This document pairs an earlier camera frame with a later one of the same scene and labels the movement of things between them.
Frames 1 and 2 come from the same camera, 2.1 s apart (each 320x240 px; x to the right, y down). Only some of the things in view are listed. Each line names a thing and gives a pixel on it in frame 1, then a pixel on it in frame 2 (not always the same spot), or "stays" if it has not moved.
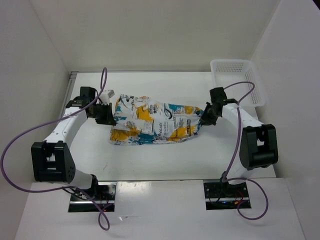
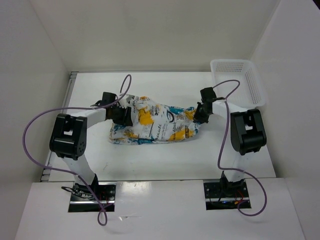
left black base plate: x=104 y=196 stays
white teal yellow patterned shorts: x=140 y=120 stays
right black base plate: x=223 y=195 stays
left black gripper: x=108 y=119 → x=125 y=121
